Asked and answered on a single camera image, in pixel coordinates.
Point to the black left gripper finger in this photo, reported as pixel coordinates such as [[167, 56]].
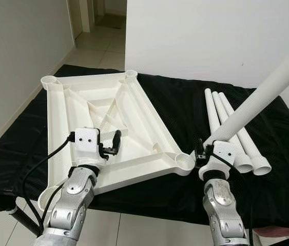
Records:
[[117, 139]]

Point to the white plastic table top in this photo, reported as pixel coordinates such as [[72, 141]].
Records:
[[134, 118]]

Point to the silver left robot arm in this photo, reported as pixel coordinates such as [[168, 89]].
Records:
[[72, 200]]

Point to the black table cloth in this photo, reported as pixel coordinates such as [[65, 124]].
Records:
[[180, 102]]

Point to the pink rounded object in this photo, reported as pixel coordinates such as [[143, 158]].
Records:
[[277, 230]]

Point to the black metal table leg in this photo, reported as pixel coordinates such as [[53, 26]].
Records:
[[23, 221], [288, 239]]

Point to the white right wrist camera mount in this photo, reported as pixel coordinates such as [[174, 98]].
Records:
[[218, 154]]

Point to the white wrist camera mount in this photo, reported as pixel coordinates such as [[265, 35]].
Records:
[[218, 154], [87, 139]]

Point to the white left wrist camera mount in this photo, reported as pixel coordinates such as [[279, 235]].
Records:
[[87, 139]]

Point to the white door frame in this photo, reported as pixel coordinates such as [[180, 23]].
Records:
[[85, 15]]

